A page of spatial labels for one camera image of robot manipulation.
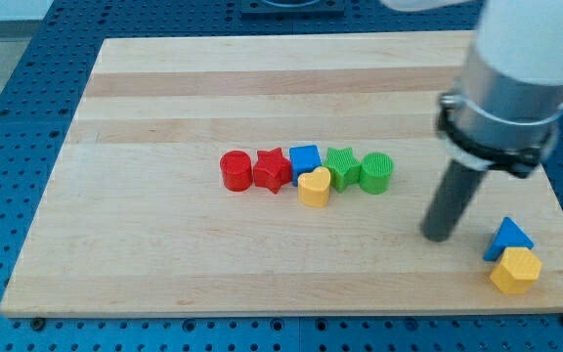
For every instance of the blue triangle block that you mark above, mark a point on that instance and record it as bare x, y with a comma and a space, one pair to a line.
508, 234

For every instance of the blue cube block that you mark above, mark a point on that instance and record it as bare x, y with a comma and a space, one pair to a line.
303, 159

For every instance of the yellow hexagon block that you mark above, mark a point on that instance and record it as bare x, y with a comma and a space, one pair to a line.
516, 271

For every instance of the red cylinder block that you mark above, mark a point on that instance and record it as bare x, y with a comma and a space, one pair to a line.
236, 171

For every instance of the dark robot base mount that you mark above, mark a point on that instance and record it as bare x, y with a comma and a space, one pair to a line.
257, 8

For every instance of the light wooden board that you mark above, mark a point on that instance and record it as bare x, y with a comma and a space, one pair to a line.
135, 220

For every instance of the red star block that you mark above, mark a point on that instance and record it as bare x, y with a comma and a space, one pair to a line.
272, 170

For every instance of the yellow heart block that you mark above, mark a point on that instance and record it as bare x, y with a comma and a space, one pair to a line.
314, 187

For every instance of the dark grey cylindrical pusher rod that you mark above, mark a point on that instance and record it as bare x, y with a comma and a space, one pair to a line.
456, 190

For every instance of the green star block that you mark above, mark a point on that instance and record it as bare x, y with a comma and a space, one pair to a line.
344, 168

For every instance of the green cylinder block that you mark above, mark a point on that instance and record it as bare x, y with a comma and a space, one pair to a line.
376, 170

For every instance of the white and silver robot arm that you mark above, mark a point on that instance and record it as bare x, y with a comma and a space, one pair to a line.
503, 110

